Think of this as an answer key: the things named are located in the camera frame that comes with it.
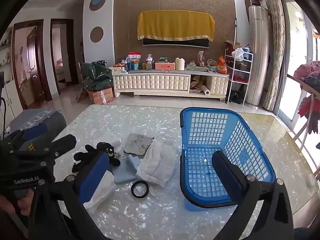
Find patterned gift bag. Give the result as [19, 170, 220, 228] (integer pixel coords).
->
[197, 51, 207, 67]

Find black bag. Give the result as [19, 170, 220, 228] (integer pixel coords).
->
[229, 90, 244, 105]

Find yellow cover cloth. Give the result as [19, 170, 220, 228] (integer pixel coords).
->
[137, 11, 215, 42]

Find white metal rack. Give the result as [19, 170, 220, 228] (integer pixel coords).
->
[225, 47, 253, 105]

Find patterned curtain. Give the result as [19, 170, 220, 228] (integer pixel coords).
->
[260, 0, 285, 112]

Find pink storage box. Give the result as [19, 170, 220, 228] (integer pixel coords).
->
[155, 61, 175, 70]

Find cardboard box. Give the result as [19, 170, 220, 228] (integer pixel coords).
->
[87, 86, 114, 105]

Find light blue cloth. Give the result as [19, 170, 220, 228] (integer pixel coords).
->
[112, 154, 140, 184]

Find blue wall clock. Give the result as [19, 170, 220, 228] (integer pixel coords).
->
[89, 0, 107, 11]

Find black ring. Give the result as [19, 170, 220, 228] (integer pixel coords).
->
[131, 180, 150, 199]

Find dark green plastic bag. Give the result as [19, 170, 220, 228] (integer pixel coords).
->
[80, 62, 113, 91]

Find black television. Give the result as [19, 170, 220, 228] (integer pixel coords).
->
[142, 35, 210, 48]

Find black cloth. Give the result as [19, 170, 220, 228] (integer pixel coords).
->
[72, 142, 121, 173]

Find brown wooden door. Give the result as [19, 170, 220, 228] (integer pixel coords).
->
[12, 20, 53, 109]

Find blue plastic basket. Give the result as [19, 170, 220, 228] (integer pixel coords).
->
[179, 107, 276, 212]

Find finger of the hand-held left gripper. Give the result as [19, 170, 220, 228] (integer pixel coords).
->
[12, 134, 77, 167]
[21, 123, 48, 141]

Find person's left hand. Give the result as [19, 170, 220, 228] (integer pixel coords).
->
[0, 189, 35, 217]

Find grey mottled cloth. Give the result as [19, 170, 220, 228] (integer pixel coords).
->
[124, 133, 155, 157]

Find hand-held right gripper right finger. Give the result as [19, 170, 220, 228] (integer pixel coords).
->
[212, 151, 294, 240]

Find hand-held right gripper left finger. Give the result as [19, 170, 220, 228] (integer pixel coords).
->
[31, 152, 110, 240]

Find wooden drying rack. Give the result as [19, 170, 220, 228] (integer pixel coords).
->
[287, 75, 320, 150]

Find cream tufted television cabinet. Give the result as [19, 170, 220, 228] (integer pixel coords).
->
[112, 69, 230, 102]

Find round brown wall ornament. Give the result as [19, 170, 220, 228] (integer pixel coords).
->
[90, 26, 104, 43]

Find white quilted cloth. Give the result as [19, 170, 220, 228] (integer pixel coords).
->
[136, 139, 177, 187]

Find sliding glass door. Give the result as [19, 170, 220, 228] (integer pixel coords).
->
[279, 0, 320, 130]

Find standing air conditioner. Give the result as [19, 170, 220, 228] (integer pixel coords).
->
[244, 5, 270, 108]

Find white plastic bag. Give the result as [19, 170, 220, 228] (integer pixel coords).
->
[231, 47, 247, 62]

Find pile of pink clothes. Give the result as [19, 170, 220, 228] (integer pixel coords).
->
[293, 61, 320, 80]

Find hanging red clothes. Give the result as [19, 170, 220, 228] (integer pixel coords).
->
[297, 94, 320, 134]

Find orange bag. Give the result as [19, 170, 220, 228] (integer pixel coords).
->
[217, 56, 228, 74]

